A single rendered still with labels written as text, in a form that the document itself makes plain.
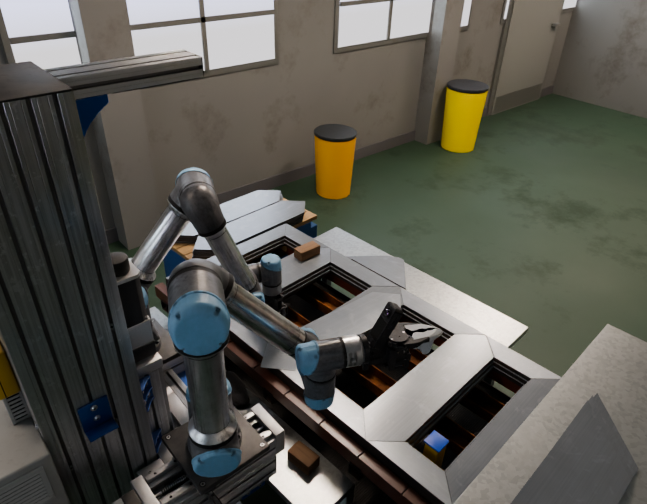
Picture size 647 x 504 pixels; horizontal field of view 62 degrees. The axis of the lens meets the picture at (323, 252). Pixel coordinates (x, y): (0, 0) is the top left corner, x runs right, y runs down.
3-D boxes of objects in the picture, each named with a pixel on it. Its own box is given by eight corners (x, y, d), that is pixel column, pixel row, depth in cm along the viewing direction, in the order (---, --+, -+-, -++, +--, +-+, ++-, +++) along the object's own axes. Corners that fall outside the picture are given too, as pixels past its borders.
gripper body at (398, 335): (399, 349, 136) (354, 357, 133) (401, 320, 132) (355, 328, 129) (412, 367, 129) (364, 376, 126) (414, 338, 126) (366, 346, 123)
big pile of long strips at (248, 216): (272, 192, 336) (272, 183, 333) (317, 215, 313) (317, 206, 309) (160, 237, 288) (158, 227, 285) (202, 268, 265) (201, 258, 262)
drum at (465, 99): (453, 136, 645) (463, 76, 606) (484, 148, 617) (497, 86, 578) (429, 145, 620) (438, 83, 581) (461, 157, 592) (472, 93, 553)
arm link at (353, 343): (338, 330, 128) (348, 349, 121) (356, 327, 129) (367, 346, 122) (338, 355, 132) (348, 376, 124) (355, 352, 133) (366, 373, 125)
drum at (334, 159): (333, 179, 537) (336, 120, 503) (361, 193, 512) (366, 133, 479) (304, 189, 515) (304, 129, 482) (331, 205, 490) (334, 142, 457)
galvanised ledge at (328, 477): (155, 311, 258) (154, 306, 257) (354, 489, 183) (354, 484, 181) (116, 330, 246) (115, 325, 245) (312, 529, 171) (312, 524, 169)
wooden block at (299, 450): (287, 459, 188) (287, 450, 186) (298, 448, 192) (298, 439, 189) (308, 476, 183) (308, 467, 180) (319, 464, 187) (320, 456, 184)
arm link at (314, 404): (326, 377, 141) (328, 346, 135) (338, 410, 132) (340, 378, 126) (297, 382, 139) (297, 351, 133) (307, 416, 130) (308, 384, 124)
